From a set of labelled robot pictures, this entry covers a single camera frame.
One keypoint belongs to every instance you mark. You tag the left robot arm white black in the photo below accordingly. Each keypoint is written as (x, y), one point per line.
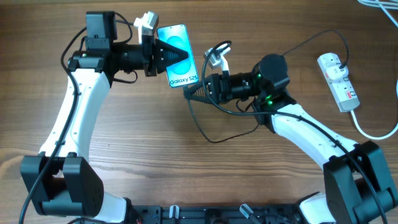
(59, 179)

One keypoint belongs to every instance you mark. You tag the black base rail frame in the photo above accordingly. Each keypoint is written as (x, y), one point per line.
(278, 214)

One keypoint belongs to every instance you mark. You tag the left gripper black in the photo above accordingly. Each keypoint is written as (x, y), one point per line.
(149, 46)

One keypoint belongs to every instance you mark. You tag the blue Galaxy smartphone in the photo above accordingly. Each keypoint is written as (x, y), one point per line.
(185, 72)

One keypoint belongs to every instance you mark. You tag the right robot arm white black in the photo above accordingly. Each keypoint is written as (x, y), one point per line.
(358, 183)

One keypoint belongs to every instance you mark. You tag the white USB charger plug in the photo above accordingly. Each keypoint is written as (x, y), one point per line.
(335, 73)

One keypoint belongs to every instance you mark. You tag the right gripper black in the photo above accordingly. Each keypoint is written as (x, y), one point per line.
(220, 88)

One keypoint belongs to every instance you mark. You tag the white power strip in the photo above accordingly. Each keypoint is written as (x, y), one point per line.
(342, 91)

